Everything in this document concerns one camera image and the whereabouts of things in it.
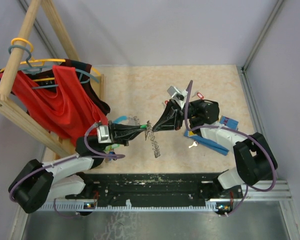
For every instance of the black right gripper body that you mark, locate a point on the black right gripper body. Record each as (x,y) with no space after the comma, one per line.
(192,108)

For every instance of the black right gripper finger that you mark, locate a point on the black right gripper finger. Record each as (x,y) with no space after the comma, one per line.
(172,114)
(167,127)

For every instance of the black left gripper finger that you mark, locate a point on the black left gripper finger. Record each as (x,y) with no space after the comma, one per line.
(123,137)
(113,127)

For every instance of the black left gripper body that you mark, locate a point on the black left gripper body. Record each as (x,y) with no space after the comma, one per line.
(101,146)

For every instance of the steel key ring disc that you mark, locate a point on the steel key ring disc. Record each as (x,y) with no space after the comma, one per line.
(150,135)

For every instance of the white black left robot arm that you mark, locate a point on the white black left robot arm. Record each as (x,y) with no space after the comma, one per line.
(38,183)

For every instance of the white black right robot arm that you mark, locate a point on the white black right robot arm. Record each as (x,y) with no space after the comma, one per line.
(254,160)

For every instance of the key tag bunch on blue disc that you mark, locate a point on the key tag bunch on blue disc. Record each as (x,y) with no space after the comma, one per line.
(112,150)

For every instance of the yellow blue cartoon cloth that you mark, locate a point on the yellow blue cartoon cloth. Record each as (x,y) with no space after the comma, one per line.
(218,139)

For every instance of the loose silver key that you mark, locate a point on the loose silver key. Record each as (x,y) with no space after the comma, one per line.
(194,144)

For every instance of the red shirt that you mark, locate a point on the red shirt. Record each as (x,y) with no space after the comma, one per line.
(67,112)

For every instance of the teal clothes hanger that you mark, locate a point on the teal clothes hanger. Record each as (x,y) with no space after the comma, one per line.
(45,78)

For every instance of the wooden clothes rack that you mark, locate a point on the wooden clothes rack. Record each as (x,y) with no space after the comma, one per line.
(8,107)

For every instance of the yellow clothes hanger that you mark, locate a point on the yellow clothes hanger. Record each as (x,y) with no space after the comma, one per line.
(30,60)

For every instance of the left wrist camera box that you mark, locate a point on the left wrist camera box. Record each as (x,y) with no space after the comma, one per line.
(103,134)

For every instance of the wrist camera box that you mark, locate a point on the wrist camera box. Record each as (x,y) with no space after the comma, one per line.
(103,134)
(177,97)

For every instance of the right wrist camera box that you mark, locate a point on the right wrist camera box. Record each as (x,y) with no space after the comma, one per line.
(177,97)

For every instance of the blue handled key ring disc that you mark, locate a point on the blue handled key ring disc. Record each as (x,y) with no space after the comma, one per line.
(127,120)

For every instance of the aluminium frame rail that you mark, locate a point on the aluminium frame rail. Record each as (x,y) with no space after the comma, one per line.
(271,68)

